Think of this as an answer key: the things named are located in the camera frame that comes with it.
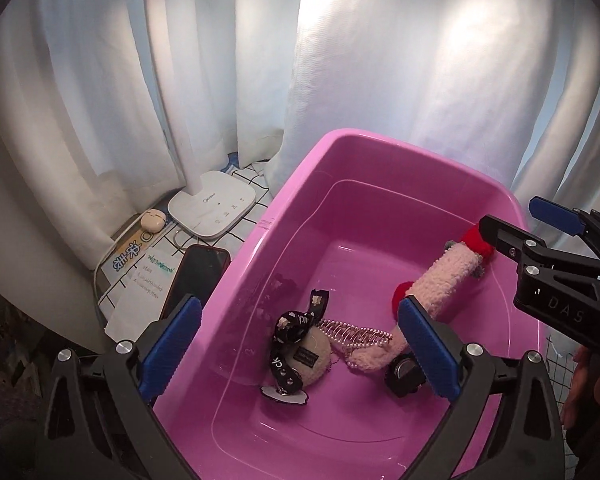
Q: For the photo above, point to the pearl hair claw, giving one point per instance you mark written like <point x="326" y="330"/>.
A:
<point x="352" y="332"/>

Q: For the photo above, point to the white handwritten paper note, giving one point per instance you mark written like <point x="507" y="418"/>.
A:
<point x="140" y="290"/>

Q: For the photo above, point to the sheer white curtain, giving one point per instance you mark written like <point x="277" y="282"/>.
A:
<point x="405" y="60"/>

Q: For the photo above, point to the white desk lamp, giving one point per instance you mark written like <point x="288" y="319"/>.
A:
<point x="210" y="205"/>

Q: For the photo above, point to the beige fluffy round pouch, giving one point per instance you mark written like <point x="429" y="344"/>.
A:
<point x="312" y="357"/>

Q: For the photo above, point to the blue yellow booklet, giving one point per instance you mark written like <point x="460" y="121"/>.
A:
<point x="125" y="255"/>

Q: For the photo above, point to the pink fluffy headband red pompoms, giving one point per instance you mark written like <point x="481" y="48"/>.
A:
<point x="450" y="275"/>

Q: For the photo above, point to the black smartphone red case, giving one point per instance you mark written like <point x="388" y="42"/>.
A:
<point x="195" y="275"/>

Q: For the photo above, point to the pink plastic tub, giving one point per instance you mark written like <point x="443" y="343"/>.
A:
<point x="360" y="260"/>

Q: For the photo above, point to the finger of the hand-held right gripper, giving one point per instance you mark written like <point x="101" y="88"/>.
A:
<point x="555" y="215"/>
<point x="505" y="240"/>

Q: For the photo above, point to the black wrist watch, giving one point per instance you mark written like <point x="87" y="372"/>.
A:
<point x="402" y="375"/>

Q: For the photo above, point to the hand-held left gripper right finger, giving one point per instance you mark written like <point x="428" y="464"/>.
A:
<point x="427" y="350"/>

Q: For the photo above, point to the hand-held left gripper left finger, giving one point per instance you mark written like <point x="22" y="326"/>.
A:
<point x="172" y="345"/>

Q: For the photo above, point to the cream earbuds case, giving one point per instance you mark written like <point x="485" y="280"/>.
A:
<point x="152" y="220"/>

